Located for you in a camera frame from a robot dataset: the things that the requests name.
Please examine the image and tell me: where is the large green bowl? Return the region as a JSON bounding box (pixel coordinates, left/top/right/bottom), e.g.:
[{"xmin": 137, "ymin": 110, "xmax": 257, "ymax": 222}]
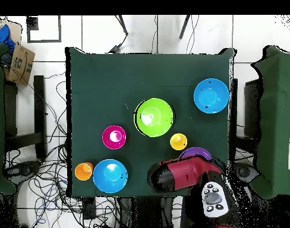
[{"xmin": 134, "ymin": 97, "xmax": 175, "ymax": 138}]

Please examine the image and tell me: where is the crimson small bowl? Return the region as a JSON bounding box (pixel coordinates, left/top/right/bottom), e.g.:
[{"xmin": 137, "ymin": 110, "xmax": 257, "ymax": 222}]
[{"xmin": 102, "ymin": 125, "xmax": 127, "ymax": 150}]

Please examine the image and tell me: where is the yellow cup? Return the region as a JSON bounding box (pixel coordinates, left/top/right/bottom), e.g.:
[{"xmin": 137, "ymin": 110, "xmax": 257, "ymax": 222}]
[{"xmin": 169, "ymin": 132, "xmax": 188, "ymax": 151}]

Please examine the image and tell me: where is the large purple bowl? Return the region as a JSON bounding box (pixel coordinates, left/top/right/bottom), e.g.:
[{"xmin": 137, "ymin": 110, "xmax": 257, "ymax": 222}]
[{"xmin": 178, "ymin": 146, "xmax": 212, "ymax": 161}]

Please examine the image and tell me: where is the dark green tablecloth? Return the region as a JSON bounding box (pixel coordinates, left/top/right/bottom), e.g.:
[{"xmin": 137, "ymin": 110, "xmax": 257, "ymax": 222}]
[{"xmin": 65, "ymin": 46, "xmax": 236, "ymax": 198}]

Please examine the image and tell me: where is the large blue bowl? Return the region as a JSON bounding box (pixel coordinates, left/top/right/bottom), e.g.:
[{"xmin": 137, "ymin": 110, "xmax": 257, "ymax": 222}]
[
  {"xmin": 92, "ymin": 158, "xmax": 128, "ymax": 194},
  {"xmin": 193, "ymin": 78, "xmax": 231, "ymax": 114}
]

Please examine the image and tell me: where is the orange cup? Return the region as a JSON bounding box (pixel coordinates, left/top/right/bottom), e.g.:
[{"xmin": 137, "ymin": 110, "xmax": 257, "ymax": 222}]
[{"xmin": 74, "ymin": 161, "xmax": 94, "ymax": 182}]

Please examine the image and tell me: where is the black power adapter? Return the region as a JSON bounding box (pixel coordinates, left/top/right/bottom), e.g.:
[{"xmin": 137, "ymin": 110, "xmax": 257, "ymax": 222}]
[{"xmin": 108, "ymin": 44, "xmax": 122, "ymax": 54}]

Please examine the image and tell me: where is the black power brick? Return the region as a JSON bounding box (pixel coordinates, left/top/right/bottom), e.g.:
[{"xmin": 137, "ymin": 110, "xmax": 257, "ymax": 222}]
[{"xmin": 82, "ymin": 197, "xmax": 96, "ymax": 220}]

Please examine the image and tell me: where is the black tripod leg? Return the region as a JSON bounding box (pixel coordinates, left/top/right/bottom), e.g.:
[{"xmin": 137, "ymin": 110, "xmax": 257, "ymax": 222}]
[
  {"xmin": 115, "ymin": 15, "xmax": 129, "ymax": 36},
  {"xmin": 178, "ymin": 15, "xmax": 191, "ymax": 40}
]

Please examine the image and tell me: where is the black equipment box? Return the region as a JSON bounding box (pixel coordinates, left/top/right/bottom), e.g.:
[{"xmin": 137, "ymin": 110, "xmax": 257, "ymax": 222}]
[{"xmin": 244, "ymin": 79, "xmax": 264, "ymax": 138}]

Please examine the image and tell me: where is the grey stand base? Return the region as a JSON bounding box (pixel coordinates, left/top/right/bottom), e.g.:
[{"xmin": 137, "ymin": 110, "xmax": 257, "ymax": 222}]
[{"xmin": 231, "ymin": 162, "xmax": 260, "ymax": 187}]

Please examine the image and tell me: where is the cardboard box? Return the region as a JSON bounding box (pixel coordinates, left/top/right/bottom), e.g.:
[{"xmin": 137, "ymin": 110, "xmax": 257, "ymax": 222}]
[{"xmin": 4, "ymin": 43, "xmax": 36, "ymax": 86}]

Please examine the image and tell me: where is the blue cloth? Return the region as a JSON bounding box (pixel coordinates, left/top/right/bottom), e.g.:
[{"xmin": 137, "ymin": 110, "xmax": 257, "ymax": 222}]
[{"xmin": 0, "ymin": 24, "xmax": 16, "ymax": 52}]

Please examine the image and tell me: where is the black cable tangle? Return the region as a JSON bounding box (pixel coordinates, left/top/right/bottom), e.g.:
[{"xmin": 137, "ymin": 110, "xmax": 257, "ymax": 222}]
[{"xmin": 4, "ymin": 71, "xmax": 119, "ymax": 228}]

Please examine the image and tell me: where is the black bench frame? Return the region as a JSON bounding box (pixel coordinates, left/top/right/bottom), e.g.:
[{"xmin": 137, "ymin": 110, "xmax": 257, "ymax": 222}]
[{"xmin": 4, "ymin": 75, "xmax": 47, "ymax": 160}]

